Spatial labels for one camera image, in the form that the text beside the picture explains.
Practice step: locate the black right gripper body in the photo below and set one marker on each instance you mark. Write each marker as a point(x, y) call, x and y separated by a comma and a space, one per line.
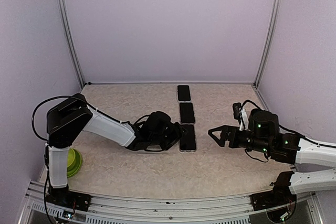
point(244, 143)

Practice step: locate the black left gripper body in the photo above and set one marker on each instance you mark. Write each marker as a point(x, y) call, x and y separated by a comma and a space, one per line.
point(169, 138)

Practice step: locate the clear case with heart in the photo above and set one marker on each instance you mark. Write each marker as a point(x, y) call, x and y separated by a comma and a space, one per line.
point(196, 145)

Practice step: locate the clear magsafe phone case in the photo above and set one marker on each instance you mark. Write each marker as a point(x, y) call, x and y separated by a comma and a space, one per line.
point(194, 119)

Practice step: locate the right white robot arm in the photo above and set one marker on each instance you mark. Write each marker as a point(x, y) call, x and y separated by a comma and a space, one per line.
point(260, 132)

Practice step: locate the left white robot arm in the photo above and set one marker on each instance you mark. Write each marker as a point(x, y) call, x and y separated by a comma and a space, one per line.
point(74, 118)

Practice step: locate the green plastic bowl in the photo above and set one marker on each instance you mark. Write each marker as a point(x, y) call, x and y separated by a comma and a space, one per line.
point(74, 162)

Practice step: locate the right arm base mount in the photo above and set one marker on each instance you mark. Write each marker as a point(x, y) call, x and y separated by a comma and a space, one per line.
point(278, 196)

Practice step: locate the aluminium front rail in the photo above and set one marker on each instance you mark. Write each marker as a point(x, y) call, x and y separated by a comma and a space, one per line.
point(110, 209)

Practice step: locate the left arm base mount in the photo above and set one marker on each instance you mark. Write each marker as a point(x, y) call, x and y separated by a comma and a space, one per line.
point(68, 199)

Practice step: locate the right aluminium frame post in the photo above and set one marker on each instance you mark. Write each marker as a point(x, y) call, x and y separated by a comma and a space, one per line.
point(268, 41)

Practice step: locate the aluminium frame post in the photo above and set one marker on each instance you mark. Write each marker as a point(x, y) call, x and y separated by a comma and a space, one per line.
point(70, 43)
point(268, 41)

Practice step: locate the left aluminium frame post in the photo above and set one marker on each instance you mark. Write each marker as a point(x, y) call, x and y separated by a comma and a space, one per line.
point(70, 43)

